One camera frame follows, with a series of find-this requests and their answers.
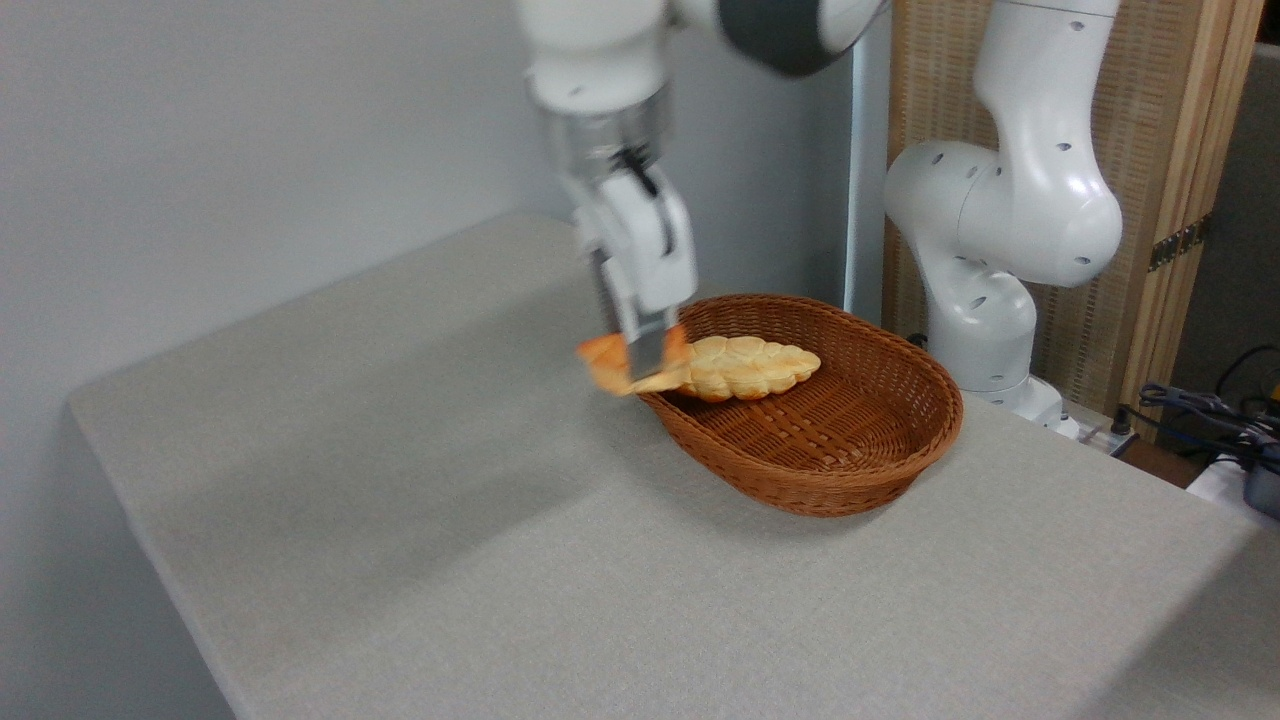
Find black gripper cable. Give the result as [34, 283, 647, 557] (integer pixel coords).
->
[612, 146, 658, 198]

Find round flower-shaped bread bun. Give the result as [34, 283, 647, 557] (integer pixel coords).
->
[577, 324, 694, 398]

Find white power strip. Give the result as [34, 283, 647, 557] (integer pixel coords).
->
[1062, 400, 1143, 457]

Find black cables bundle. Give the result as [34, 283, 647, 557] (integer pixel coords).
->
[1138, 382, 1280, 453]

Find metal screen hinge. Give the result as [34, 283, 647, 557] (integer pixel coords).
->
[1147, 214, 1214, 274]

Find black looped cable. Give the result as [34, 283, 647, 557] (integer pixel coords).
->
[1214, 344, 1280, 403]

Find grey fabric tablecloth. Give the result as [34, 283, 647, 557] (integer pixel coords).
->
[66, 212, 1280, 720]

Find white vertical pole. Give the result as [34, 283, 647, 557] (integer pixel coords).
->
[842, 10, 894, 327]

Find brown wicker oval basket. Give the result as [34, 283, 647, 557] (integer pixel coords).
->
[627, 293, 965, 519]

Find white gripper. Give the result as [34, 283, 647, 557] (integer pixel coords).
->
[574, 165, 699, 383]

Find long braided bread loaf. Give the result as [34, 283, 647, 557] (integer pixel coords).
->
[632, 335, 822, 404]

